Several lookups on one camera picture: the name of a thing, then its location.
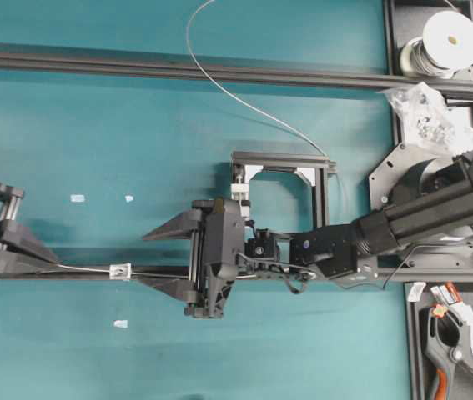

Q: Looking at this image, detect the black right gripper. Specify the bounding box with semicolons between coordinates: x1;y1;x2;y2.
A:
138;197;245;319

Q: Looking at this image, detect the thin white wire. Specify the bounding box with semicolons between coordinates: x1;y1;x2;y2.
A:
57;0;330;278

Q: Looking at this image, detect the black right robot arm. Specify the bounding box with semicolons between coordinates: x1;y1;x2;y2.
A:
139;151;473;319

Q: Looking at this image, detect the silver metal fitting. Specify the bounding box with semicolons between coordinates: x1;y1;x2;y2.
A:
108;263;133;282

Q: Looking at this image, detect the white label tag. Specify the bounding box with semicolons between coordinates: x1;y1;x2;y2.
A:
407;282;426;303

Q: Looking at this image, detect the orange black spring clamp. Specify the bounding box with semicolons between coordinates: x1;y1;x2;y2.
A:
423;282;473;400

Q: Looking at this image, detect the clear bag of screws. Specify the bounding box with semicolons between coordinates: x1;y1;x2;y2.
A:
382;82;473;156

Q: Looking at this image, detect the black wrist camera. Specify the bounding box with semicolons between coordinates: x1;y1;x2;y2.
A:
245;228;280;261

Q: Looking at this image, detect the white wire clamp block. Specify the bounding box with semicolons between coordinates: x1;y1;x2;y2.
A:
230;174;251;219

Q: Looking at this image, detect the small black square frame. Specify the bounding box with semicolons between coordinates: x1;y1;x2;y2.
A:
231;151;337;229

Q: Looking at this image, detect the upper black aluminium rail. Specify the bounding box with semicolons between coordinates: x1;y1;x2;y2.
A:
0;41;473;95

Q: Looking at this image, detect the black aluminium rail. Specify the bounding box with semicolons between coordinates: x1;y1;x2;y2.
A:
0;41;473;95
0;265;473;288

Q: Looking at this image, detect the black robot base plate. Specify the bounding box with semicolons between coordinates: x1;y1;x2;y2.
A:
367;141;473;276

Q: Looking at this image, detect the lower black aluminium rail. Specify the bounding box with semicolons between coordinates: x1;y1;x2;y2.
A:
0;265;473;288

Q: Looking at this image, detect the white wire spool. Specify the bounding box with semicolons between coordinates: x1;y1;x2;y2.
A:
399;11;473;79

